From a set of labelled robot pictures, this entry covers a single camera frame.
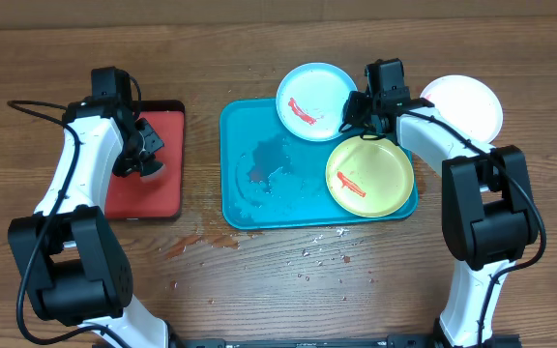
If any dark green sponge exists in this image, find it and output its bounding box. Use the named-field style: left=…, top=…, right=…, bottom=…
left=140, top=160, right=166, bottom=183

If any white plate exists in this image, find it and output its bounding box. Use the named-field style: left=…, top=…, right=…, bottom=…
left=421, top=74, right=503, bottom=143

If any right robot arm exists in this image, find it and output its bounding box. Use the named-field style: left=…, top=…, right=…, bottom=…
left=340, top=58, right=546, bottom=347

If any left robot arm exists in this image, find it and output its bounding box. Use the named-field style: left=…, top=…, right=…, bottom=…
left=8, top=67, right=182, bottom=347

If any dark red rectangular tray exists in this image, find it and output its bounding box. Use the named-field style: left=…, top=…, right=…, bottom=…
left=104, top=100, right=185, bottom=219

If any teal plastic tray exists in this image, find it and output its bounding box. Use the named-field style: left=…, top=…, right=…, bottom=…
left=219, top=98, right=419, bottom=231

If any light blue plate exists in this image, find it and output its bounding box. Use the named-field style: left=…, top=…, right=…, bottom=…
left=276, top=63, right=357, bottom=142

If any yellow green plate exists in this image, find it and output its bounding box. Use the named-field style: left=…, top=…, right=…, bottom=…
left=325, top=136, right=414, bottom=218

